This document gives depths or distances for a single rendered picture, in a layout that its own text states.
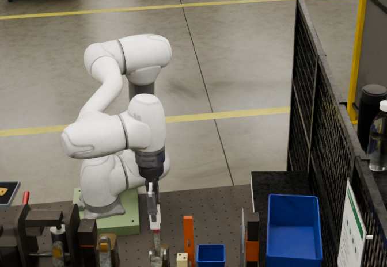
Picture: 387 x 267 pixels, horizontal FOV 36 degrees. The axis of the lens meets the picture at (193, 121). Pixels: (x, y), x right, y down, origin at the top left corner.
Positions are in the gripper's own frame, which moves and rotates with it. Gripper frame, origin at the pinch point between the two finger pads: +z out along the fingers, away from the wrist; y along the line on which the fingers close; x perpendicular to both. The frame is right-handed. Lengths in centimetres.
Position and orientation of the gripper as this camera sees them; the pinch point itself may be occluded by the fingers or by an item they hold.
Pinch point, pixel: (155, 217)
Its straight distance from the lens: 185.1
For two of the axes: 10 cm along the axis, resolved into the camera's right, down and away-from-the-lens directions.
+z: 0.3, 8.8, 4.8
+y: -0.4, 4.8, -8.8
